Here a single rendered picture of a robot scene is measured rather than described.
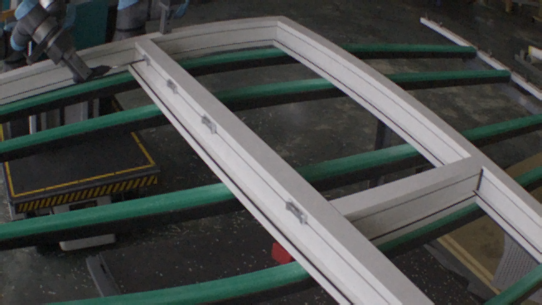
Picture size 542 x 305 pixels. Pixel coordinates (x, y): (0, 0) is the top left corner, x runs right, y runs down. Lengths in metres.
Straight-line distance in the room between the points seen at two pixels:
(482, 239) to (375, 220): 0.57
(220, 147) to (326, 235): 0.33
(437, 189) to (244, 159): 0.35
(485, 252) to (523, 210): 0.37
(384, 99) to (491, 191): 0.42
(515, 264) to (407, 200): 0.53
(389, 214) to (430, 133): 0.33
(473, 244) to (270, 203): 0.63
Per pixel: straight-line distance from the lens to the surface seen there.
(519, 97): 2.12
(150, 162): 2.34
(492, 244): 1.56
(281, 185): 1.06
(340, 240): 0.95
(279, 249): 1.45
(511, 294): 1.03
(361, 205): 1.03
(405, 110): 1.43
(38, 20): 1.51
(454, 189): 1.19
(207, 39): 1.76
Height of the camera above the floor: 1.48
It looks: 29 degrees down
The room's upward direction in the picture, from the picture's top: 4 degrees clockwise
